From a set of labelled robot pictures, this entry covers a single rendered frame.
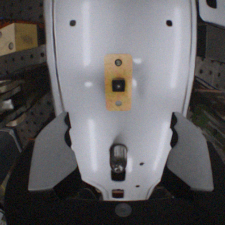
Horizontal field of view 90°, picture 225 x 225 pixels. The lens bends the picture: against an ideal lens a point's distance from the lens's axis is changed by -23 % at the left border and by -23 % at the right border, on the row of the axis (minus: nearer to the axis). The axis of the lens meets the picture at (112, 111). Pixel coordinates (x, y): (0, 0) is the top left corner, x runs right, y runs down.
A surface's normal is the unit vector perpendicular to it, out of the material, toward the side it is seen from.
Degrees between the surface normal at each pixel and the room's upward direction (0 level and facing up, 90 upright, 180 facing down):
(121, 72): 0
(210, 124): 78
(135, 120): 0
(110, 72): 0
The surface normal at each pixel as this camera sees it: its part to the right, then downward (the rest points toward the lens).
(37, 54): -0.04, 0.46
